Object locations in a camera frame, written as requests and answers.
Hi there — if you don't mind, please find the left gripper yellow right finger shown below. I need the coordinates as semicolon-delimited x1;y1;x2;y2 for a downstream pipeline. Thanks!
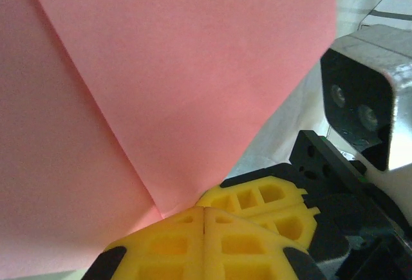
204;207;325;280

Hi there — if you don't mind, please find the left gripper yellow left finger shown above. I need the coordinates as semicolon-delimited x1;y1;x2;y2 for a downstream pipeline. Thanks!
82;206;205;280

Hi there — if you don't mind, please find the pink paper sheet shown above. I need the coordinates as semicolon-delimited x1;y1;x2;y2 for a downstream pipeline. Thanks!
0;0;337;276

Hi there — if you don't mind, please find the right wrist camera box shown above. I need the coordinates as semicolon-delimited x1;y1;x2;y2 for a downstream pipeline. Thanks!
320;24;412;173

